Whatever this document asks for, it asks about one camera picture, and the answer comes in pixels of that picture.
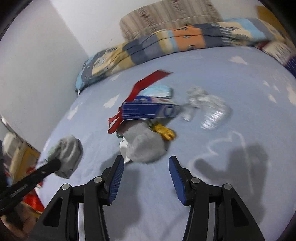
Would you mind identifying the grey knit glove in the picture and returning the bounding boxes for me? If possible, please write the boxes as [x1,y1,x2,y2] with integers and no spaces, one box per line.
[118,120,167,163]
[47,135,83,179]

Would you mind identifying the blue toothpaste box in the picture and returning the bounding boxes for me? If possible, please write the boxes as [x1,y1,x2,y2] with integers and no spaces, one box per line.
[121,96,181,120]

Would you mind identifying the wooden bedside cabinet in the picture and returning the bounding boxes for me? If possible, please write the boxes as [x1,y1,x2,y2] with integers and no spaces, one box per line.
[1,132,40,185]

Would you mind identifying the light blue cloud bedsheet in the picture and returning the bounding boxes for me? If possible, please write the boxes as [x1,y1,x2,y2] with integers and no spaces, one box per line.
[41,47,295,240]

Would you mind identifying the crumpled clear plastic wrap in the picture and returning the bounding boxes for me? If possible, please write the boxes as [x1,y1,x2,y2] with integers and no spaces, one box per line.
[181,86,232,130]

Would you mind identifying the light blue face mask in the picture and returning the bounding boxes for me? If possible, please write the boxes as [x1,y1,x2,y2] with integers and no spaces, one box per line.
[138,85,173,99]

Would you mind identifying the red plastic wrapper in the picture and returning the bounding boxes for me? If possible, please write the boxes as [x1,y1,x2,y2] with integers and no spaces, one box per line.
[107,70,171,133]

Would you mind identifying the starry navy pillow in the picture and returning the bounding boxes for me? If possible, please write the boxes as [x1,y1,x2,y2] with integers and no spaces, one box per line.
[259,40,296,78]

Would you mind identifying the colourful patchwork quilt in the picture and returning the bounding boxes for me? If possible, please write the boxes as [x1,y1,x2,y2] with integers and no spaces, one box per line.
[75,18,285,93]

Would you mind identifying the wooden headboard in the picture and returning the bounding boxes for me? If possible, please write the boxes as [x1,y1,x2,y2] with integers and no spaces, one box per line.
[256,6,287,35]

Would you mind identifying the striped beige pillow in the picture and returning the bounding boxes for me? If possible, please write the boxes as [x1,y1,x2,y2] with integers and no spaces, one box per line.
[119,0,222,41]

